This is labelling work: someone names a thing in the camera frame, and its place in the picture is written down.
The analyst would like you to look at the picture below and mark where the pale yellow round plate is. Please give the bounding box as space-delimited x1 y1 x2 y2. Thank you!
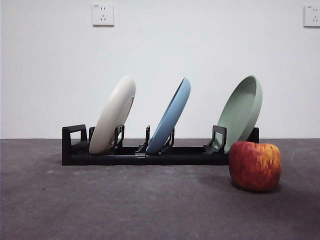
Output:
88 74 137 155

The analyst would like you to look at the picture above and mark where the red and yellow apple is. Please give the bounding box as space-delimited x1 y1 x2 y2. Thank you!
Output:
228 140 283 193

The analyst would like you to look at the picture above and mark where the blue round plate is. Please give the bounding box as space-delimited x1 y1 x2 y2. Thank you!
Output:
145 77 192 155

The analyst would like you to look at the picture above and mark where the black plastic plate rack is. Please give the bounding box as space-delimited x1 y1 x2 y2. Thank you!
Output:
61 124 260 166

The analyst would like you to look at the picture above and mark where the green round plate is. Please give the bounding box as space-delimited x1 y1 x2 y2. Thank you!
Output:
216 75 264 155

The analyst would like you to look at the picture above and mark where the white wall socket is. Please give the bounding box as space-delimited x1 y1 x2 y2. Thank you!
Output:
303 4 320 28
92 3 115 27

